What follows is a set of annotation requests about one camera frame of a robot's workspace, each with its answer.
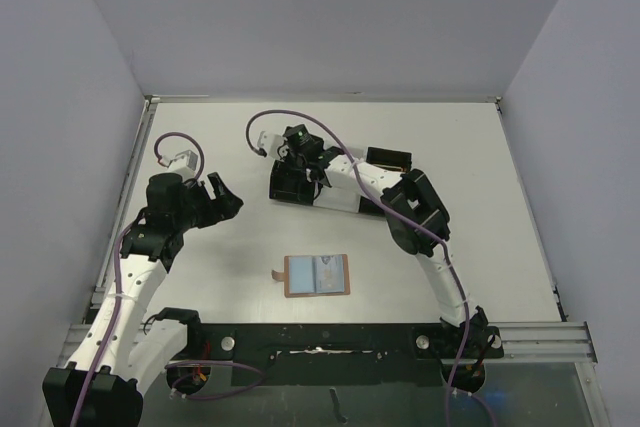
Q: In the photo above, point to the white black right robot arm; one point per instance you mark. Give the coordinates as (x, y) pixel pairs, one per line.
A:
(416, 217)

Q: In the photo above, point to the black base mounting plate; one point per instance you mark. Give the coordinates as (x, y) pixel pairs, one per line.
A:
(343, 354)

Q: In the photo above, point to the white bin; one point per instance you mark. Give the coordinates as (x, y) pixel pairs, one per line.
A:
(336, 199)

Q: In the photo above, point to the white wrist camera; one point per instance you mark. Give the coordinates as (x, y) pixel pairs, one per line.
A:
(269, 144)
(184, 164)

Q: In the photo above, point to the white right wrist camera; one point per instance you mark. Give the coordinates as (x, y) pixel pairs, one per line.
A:
(269, 144)

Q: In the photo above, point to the black bin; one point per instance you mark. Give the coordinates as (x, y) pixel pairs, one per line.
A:
(289, 185)
(393, 160)

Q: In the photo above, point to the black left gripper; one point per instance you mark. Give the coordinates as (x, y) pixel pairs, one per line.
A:
(224, 206)

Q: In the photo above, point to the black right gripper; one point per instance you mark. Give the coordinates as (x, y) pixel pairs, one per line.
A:
(291, 177)

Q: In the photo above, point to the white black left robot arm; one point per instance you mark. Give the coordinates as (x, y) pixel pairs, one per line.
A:
(104, 381)

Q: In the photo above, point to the tan leather card holder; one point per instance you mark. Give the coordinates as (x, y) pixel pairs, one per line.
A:
(314, 276)

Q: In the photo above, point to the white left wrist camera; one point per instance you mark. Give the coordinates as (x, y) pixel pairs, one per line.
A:
(184, 164)

